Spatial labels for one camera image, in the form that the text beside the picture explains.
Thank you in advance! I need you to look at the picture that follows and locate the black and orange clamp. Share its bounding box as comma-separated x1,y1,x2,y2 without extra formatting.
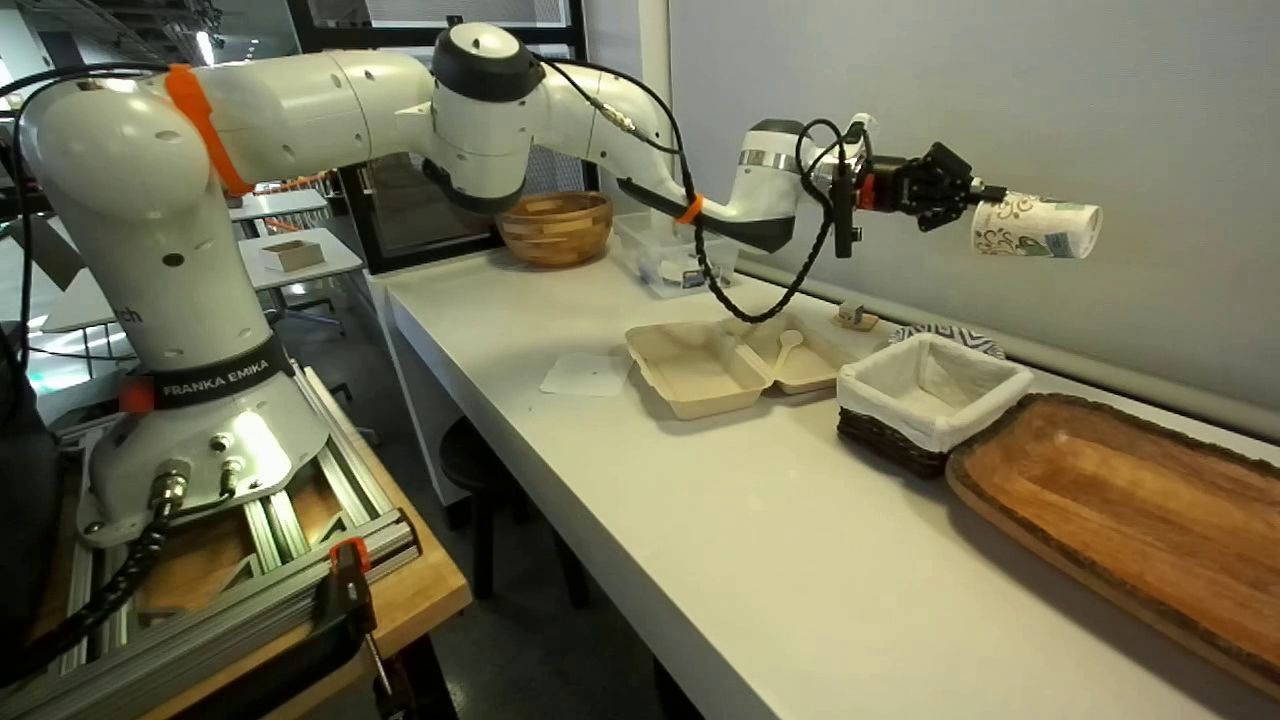
306,535,405,720

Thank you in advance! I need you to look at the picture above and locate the printed paper coffee cup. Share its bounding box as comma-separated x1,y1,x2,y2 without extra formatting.
966,188,1107,263

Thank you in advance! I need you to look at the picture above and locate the large wooden bowl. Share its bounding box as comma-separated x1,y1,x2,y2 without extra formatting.
491,188,614,271

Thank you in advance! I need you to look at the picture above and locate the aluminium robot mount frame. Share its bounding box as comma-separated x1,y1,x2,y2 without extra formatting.
0,356,419,720

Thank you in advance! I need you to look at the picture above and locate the black wall base rail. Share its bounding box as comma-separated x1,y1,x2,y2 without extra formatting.
730,256,1280,448

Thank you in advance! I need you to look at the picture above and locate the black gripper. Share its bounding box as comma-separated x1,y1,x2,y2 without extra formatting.
871,135,1013,239

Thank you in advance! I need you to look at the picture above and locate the black and white bowl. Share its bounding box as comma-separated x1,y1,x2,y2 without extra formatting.
833,330,1039,483

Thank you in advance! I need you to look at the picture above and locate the black box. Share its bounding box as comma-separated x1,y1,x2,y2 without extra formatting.
332,152,505,276

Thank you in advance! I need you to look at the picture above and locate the white paper napkin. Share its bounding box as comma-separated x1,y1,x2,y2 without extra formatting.
534,349,633,399

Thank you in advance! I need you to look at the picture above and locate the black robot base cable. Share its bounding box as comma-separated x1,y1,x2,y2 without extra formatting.
0,461,192,688

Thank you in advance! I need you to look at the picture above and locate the wooden mounting board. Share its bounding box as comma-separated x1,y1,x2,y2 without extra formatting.
130,437,474,720

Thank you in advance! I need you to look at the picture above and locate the beige clamshell takeout container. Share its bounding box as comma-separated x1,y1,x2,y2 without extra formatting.
620,313,887,423

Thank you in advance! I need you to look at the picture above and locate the wooden serving tray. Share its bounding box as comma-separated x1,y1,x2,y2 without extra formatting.
942,390,1280,712

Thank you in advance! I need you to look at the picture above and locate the grey metal cart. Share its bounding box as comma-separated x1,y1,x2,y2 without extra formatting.
225,182,371,304

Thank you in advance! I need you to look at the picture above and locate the clear plastic container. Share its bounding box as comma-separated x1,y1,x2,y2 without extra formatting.
608,196,730,296

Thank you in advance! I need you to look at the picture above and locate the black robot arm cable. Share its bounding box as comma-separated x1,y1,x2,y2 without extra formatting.
528,53,871,328

